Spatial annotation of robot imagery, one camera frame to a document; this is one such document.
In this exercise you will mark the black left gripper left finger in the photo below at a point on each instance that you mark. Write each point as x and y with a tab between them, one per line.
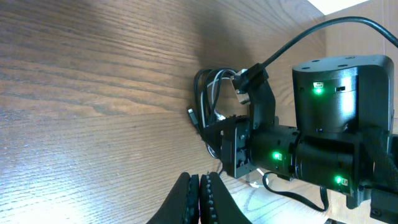
181	205

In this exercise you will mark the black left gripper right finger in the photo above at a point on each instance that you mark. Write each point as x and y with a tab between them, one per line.
216	203

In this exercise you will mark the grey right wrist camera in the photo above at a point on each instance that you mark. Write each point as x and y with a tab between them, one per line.
237	80

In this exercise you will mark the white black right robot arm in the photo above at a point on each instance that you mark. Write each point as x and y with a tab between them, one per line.
343	140

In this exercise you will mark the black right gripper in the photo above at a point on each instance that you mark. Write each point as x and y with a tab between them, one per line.
231	137

